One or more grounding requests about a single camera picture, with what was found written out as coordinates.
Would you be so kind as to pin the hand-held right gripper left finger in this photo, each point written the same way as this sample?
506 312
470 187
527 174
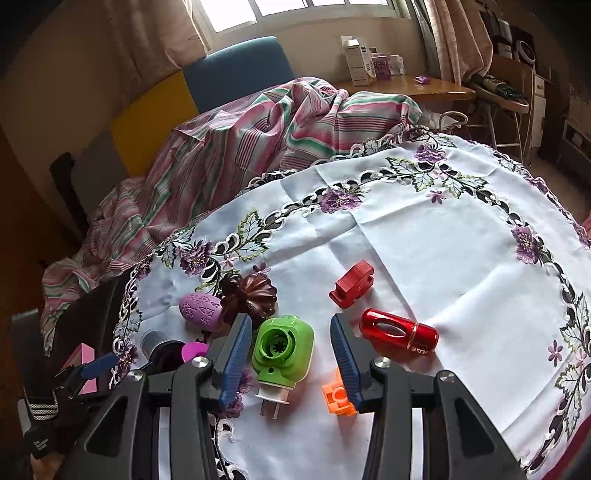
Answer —
235 360

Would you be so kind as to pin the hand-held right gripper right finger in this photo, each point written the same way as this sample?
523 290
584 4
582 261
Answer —
344 360

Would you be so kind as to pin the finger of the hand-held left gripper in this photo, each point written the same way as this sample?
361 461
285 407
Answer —
99 364

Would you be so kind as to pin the pink-edged white box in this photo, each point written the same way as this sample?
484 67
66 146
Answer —
83 364

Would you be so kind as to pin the orange plastic block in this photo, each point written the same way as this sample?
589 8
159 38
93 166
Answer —
337 399

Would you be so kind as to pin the green plug-in device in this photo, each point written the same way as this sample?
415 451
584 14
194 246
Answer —
286 350

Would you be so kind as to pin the purple perforated egg-shaped case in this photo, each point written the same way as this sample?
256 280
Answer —
198 310

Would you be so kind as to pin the red metal cylinder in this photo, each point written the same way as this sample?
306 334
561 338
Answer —
406 334

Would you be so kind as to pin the black leather cover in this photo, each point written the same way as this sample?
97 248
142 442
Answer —
92 314

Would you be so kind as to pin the dark grey cylinder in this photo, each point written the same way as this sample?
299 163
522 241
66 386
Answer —
154 342

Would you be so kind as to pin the dark brown carved wooden ornament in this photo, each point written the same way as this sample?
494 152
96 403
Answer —
254 295

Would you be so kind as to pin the red wooden block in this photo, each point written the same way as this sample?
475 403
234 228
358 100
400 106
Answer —
353 282

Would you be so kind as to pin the white embroidered floral tablecloth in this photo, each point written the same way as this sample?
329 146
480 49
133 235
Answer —
415 221

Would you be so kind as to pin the grey headboard panel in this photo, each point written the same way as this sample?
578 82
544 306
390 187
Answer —
99 175

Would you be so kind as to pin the striped pink green blanket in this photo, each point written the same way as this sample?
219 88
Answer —
231 138

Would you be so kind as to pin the yellow headboard panel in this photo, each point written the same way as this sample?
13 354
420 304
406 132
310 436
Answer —
152 120

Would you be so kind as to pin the wooden desk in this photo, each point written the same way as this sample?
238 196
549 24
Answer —
415 87

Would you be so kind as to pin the blue headboard panel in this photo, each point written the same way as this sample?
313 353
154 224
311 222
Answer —
240 69

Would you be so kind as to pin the small purple box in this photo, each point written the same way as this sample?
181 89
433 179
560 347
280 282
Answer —
381 64

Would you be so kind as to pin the small white box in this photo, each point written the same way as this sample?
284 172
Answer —
397 64

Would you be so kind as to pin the tall white carton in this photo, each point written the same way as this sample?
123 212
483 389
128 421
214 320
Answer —
358 60

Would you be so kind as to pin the wooden chair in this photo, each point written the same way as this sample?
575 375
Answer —
503 101

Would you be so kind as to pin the beige curtain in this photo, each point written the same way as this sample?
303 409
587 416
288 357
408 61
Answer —
152 32
455 37

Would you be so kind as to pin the cluttered shelf unit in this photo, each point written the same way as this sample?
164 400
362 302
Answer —
561 92

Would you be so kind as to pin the window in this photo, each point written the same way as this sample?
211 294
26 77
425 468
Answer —
286 11

